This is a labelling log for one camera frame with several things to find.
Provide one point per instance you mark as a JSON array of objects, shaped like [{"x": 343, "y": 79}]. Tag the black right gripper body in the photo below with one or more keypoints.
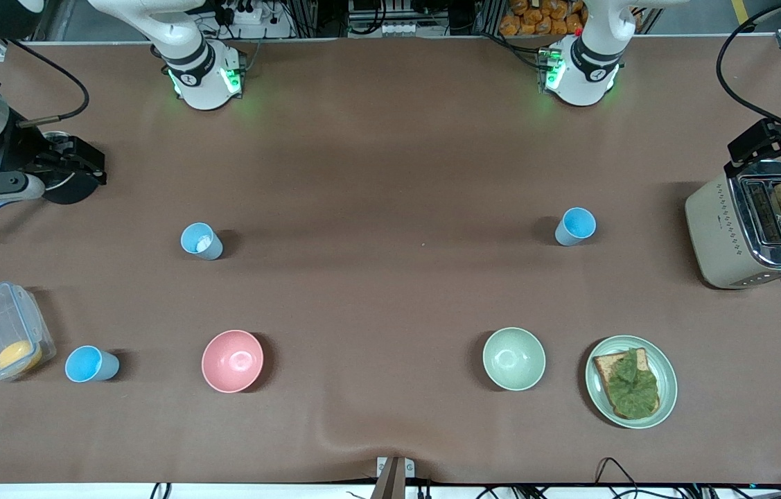
[{"x": 16, "y": 148}]

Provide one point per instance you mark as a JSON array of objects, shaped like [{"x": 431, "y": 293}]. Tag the blue cup holding white paper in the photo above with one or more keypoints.
[{"x": 189, "y": 235}]

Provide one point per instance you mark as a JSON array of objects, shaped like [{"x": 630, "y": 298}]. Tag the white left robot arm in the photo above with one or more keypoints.
[{"x": 584, "y": 69}]

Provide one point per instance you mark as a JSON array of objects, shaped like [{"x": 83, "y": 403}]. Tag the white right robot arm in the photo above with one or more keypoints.
[{"x": 196, "y": 62}]

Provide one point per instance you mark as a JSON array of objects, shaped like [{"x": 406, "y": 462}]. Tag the glass lid blue knob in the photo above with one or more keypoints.
[{"x": 57, "y": 136}]

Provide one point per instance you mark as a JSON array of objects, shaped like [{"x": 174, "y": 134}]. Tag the cream and chrome toaster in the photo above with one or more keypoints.
[{"x": 716, "y": 235}]

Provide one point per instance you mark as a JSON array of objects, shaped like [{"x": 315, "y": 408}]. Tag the yellow round food piece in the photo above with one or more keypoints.
[{"x": 16, "y": 355}]

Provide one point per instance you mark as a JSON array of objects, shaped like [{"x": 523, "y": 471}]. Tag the pink bowl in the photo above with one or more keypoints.
[{"x": 232, "y": 360}]

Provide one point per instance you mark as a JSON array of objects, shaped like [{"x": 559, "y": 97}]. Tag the pale green plate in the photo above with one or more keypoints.
[{"x": 666, "y": 374}]

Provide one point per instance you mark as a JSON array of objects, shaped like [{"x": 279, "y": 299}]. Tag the bag of orange buns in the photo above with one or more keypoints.
[{"x": 536, "y": 17}]

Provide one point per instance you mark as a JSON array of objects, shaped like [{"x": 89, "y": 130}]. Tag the brown bread slice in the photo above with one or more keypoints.
[{"x": 605, "y": 367}]

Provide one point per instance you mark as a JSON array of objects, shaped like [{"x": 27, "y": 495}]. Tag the green lettuce leaf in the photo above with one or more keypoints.
[{"x": 633, "y": 388}]

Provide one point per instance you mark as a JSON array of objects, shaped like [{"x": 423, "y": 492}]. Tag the pale green bowl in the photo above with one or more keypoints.
[{"x": 513, "y": 359}]

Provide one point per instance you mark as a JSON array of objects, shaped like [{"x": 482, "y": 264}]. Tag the small white power strip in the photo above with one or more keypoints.
[{"x": 400, "y": 29}]

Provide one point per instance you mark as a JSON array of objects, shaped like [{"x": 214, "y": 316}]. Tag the grey metal camera mount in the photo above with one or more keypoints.
[{"x": 390, "y": 482}]

